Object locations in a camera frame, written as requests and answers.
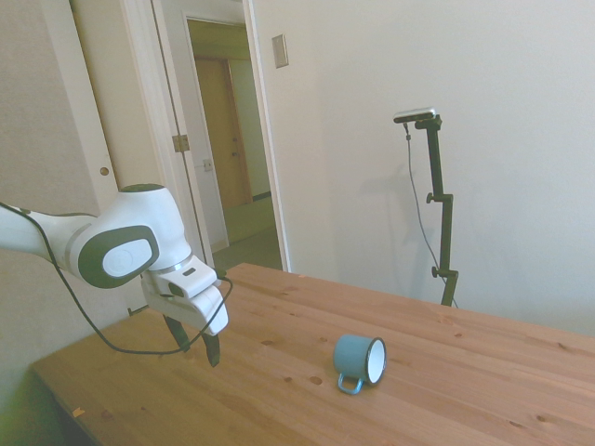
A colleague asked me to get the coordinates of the black camera stand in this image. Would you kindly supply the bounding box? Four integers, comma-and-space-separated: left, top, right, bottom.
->
414, 115, 461, 308

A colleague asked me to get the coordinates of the white open door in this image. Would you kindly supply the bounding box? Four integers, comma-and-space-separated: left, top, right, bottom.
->
69, 0, 216, 269

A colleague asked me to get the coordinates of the brown wooden door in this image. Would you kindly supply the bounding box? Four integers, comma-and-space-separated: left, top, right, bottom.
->
193, 54, 254, 209

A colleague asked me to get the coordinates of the blue enamel mug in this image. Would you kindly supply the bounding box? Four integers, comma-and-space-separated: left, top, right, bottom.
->
332, 334, 389, 397

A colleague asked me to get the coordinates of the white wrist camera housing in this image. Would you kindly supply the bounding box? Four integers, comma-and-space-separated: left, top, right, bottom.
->
152, 259, 220, 300

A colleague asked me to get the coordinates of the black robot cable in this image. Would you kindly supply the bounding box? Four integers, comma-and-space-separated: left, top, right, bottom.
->
0, 201, 234, 357

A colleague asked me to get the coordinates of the silver camera on stand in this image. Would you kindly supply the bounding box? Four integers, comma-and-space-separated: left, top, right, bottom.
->
392, 107, 440, 125

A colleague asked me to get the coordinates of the beige wall switch plate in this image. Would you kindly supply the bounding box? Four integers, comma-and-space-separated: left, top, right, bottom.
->
271, 33, 290, 70

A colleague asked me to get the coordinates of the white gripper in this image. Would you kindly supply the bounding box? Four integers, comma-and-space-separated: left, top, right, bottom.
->
140, 272, 231, 369

